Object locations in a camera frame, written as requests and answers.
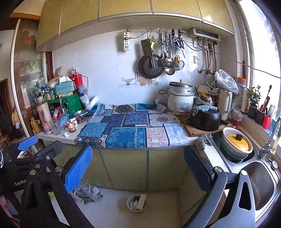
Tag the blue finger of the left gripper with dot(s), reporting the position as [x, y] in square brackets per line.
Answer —
[27, 143]

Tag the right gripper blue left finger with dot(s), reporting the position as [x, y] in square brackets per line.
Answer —
[76, 167]

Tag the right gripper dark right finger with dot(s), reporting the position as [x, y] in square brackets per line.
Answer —
[200, 167]

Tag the white paper box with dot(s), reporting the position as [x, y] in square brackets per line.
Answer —
[141, 202]

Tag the clear plastic trash cup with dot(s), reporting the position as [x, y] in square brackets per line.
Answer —
[133, 201]

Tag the clear plastic bag on floor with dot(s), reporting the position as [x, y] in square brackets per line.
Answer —
[86, 193]

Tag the clear glass jar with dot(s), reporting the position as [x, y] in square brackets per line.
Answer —
[55, 127]

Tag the grey dish rag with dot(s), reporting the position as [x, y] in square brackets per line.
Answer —
[203, 140]

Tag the pink thermos bottle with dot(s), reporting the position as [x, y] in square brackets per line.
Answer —
[44, 115]

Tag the green colander basket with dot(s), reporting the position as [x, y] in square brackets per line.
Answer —
[230, 153]

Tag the lower yellow cabinet doors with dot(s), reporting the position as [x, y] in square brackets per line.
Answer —
[162, 174]

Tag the yellow lid ceramic pot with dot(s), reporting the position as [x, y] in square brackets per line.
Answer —
[236, 141]

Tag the black round pot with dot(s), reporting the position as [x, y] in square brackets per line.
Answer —
[205, 117]

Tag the green metal box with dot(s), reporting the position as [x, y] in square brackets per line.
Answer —
[71, 103]

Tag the stainless steel sink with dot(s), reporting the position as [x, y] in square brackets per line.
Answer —
[263, 179]

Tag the stacked bowls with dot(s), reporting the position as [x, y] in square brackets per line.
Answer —
[236, 117]

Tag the teal tissue box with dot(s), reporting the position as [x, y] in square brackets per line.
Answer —
[65, 87]

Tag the patchwork blue table mat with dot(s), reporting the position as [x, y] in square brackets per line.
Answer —
[134, 125]

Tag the sink faucet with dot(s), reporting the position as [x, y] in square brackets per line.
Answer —
[266, 149]

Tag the white electric kettle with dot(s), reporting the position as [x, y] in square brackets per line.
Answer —
[224, 103]

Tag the red tin can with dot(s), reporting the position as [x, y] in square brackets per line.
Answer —
[76, 77]

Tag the white rice cooker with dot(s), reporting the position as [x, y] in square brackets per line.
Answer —
[180, 97]

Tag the red cup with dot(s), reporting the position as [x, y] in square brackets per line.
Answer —
[267, 121]

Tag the small potted plant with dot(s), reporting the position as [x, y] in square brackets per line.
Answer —
[254, 95]

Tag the white plastic bag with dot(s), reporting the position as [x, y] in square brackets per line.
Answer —
[226, 81]

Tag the hanging mesh strainer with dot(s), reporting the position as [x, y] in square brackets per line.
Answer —
[178, 64]

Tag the hanging slotted ladle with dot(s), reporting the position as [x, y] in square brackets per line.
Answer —
[165, 61]

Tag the black hanging frying pan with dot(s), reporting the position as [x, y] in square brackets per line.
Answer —
[146, 69]

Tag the upper yellow cabinets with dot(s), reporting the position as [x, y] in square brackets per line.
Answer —
[65, 22]

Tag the hanging cleaver knife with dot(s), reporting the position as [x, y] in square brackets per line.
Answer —
[147, 51]

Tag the white power strip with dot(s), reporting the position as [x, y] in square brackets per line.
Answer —
[126, 41]

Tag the wall socket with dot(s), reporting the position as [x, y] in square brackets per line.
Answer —
[196, 60]

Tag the wall water heater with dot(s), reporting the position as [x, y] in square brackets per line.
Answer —
[199, 33]

